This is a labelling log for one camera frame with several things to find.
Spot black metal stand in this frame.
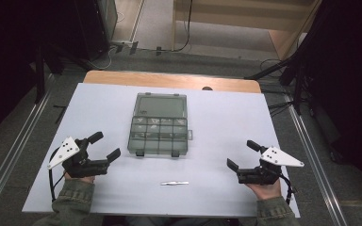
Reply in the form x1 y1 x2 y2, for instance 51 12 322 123
33 45 47 105
244 55 315 116

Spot clear plastic compartment box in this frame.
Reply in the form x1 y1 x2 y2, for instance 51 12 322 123
126 91 194 159

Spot aluminium floor rail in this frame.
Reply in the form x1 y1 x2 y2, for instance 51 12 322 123
0 74 56 218
283 93 349 226

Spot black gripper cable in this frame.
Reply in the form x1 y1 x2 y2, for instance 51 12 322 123
47 146 68 202
277 173 297 205

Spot wooden table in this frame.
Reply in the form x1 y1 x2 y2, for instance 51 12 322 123
82 70 262 94

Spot black hanging cable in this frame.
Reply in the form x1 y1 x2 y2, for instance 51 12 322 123
169 0 193 54

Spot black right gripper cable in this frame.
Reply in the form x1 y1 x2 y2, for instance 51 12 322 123
277 173 297 205

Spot light wooden furniture frame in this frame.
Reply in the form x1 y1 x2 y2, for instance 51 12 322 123
171 0 323 61

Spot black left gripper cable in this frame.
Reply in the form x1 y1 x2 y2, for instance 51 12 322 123
47 146 68 202

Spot black floor cables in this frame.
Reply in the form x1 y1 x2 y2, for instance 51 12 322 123
259 57 295 119

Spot small silver metal bar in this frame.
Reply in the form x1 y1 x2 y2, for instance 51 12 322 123
160 180 190 186

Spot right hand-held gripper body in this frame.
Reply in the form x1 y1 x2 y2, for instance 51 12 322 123
237 145 305 186

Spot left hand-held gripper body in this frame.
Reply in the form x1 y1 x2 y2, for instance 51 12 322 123
47 136 109 179

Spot dark cabinet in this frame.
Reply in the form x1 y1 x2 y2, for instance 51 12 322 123
74 0 119 61

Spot white board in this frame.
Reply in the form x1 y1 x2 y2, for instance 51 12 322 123
22 82 302 218

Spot white floor cable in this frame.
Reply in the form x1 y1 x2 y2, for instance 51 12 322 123
89 46 118 71

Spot person's right hand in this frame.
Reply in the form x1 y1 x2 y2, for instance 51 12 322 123
246 179 283 202

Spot person's left hand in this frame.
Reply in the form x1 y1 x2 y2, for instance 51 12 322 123
63 171 96 185

